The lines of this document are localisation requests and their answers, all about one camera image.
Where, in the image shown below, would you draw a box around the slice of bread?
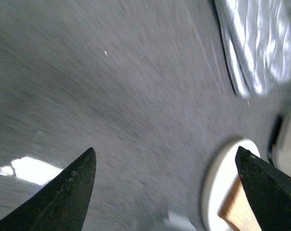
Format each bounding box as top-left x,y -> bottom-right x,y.
218,177 -> 262,231

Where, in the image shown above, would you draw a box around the cream two-slot toaster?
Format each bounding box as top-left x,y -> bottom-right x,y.
268,103 -> 291,177

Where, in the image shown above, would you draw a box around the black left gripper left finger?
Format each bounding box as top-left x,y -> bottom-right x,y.
0,147 -> 96,231

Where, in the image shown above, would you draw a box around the upper silver oven mitt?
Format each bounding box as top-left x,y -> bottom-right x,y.
214,0 -> 291,99

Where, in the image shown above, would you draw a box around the white round plate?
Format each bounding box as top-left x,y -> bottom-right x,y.
200,139 -> 260,231

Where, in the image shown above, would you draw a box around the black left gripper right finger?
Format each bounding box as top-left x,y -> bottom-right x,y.
235,146 -> 291,231

